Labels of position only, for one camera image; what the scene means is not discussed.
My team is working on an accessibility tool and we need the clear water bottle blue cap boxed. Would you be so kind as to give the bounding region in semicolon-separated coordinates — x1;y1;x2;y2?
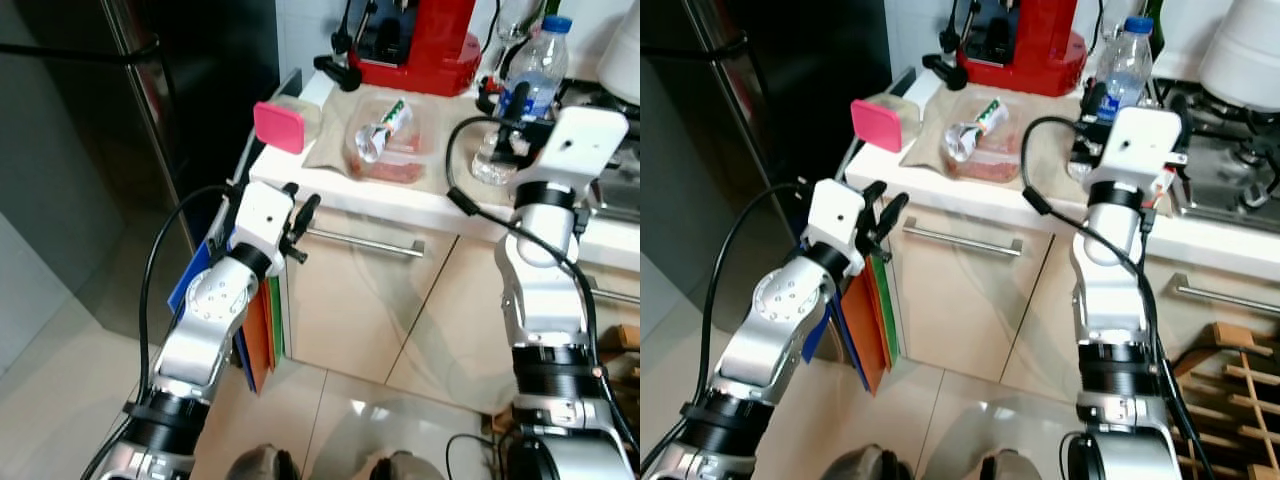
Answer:
472;14;573;187
1068;15;1157;181

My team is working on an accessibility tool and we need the beige cloth mat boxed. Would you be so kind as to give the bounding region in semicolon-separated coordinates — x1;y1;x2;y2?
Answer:
303;85;481;196
900;85;1086;191

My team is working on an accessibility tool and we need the clear container with pink lid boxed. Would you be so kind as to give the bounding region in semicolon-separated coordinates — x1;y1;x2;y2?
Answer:
253;95;323;156
850;93;921;154

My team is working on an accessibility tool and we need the green board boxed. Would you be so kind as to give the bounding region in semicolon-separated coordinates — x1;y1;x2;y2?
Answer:
268;275;287;361
870;255;901;361

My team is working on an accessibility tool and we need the red coffee machine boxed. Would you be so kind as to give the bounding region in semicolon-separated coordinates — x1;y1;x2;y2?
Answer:
922;0;1089;98
313;0;484;98

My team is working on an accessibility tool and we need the beige kitchen cabinet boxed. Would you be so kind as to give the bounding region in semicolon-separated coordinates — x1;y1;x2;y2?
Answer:
885;190;1280;401
278;195;641;413

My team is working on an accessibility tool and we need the white pot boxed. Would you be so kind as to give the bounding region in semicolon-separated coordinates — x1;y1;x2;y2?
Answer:
1198;0;1280;113

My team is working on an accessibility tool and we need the clear container with red food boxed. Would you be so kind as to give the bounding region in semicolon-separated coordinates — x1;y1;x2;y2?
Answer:
345;95;436;186
940;95;1031;184

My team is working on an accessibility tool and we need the white packet with green print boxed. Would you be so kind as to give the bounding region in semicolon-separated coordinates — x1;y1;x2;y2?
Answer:
945;98;1011;161
355;98;413;163

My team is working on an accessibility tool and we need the dark steel appliance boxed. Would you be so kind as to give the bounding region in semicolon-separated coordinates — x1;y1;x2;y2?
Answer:
640;0;891;331
0;0;281;346

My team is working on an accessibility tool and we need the grey robot left foot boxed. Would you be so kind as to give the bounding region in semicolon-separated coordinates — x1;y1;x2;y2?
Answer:
838;447;906;480
228;447;299;480

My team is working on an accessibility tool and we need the grey robot foot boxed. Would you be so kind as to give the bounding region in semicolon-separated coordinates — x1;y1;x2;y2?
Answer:
980;450;1051;480
838;447;906;480
228;447;299;480
370;452;446;480

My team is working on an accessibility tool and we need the grey robot right foot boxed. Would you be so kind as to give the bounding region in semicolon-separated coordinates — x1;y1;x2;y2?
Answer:
980;450;1051;480
370;452;446;480

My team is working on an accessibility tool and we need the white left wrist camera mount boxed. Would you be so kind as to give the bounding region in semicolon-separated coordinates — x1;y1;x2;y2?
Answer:
230;180;296;266
805;178;867;276

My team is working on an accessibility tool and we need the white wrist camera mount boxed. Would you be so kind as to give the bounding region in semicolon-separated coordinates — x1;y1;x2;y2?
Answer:
535;105;631;196
1085;107;1183;196
805;178;867;276
230;180;296;266

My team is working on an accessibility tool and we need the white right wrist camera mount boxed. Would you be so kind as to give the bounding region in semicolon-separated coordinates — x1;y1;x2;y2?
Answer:
1085;107;1183;196
535;105;631;196

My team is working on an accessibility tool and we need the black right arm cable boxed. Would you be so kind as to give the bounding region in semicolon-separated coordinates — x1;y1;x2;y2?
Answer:
445;115;641;451
1020;115;1216;480

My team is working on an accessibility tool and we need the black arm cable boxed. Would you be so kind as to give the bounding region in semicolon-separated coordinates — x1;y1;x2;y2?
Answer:
640;183;816;476
80;183;241;480
445;115;641;451
1020;115;1216;480

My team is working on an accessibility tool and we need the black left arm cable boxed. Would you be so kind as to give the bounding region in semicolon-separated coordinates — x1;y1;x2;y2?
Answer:
80;183;241;480
640;183;816;476

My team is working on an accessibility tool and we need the black power cable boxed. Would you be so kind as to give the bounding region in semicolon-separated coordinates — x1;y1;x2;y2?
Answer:
445;432;501;480
1060;430;1087;480

